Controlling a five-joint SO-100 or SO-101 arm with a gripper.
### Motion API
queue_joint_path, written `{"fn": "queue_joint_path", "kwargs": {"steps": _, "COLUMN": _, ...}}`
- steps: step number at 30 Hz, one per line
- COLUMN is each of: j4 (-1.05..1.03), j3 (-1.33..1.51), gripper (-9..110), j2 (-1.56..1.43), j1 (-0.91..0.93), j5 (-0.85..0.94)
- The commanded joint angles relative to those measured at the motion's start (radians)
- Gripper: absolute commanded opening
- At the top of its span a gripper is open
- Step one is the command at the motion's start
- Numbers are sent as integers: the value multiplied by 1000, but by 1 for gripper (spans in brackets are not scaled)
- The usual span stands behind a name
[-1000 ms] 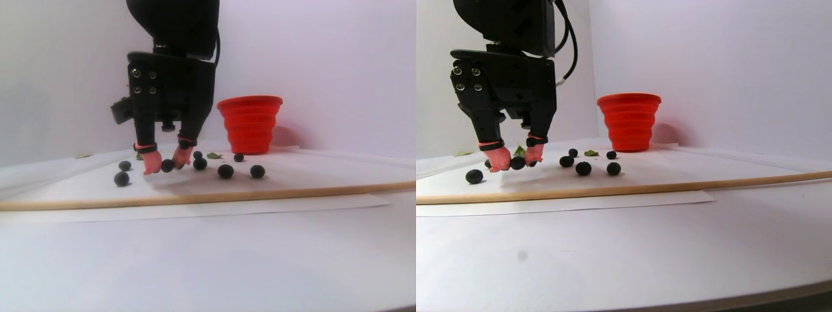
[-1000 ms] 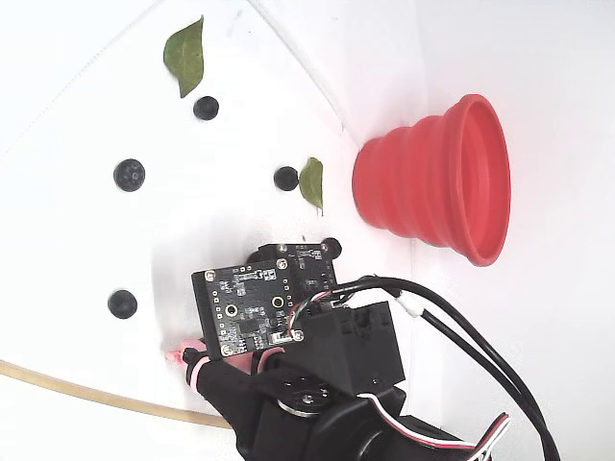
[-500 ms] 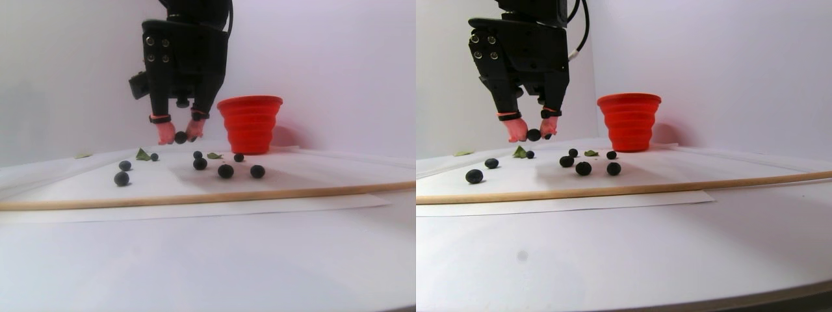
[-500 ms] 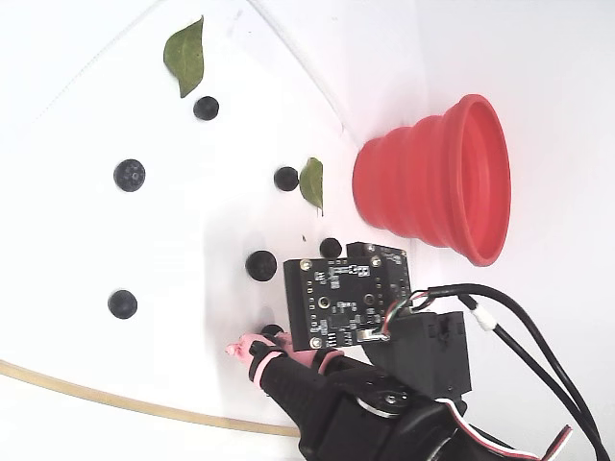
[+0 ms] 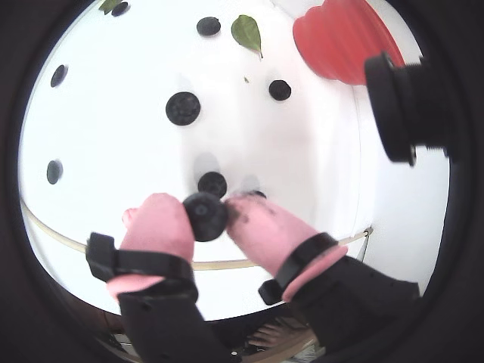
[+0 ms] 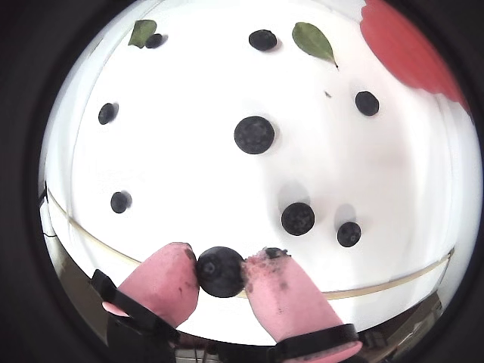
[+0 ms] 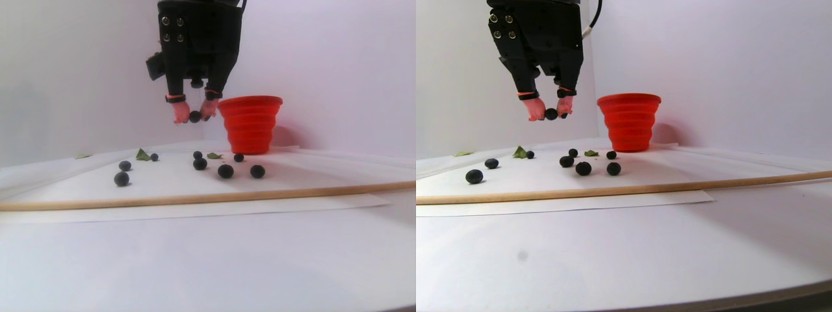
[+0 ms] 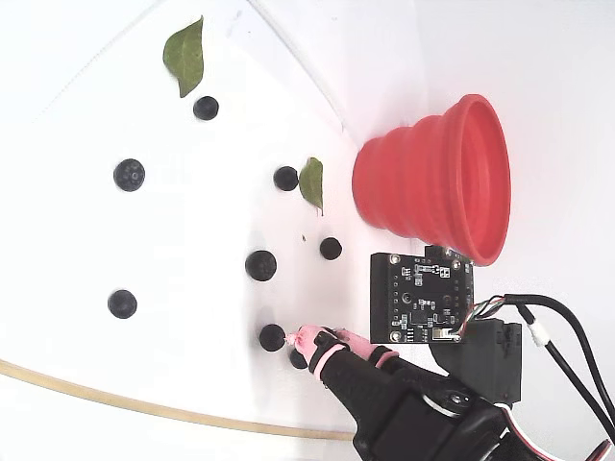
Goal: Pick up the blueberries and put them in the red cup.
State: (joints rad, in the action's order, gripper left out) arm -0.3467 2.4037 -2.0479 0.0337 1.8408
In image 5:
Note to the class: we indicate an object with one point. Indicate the black pink-tipped gripper finger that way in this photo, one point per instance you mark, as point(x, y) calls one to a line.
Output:
point(272, 234)
point(159, 227)

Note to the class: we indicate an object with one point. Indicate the red collapsible silicone cup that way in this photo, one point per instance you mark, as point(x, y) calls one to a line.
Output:
point(332, 41)

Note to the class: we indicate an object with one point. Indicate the white paper sheet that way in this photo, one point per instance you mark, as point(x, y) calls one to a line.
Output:
point(113, 132)

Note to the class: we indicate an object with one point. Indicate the small green leaf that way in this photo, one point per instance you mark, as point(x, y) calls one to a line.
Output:
point(246, 32)

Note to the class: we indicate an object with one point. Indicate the large green leaf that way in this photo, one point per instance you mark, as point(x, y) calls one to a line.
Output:
point(107, 4)

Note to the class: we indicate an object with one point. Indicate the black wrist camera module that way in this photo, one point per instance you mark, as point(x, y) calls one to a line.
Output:
point(393, 109)

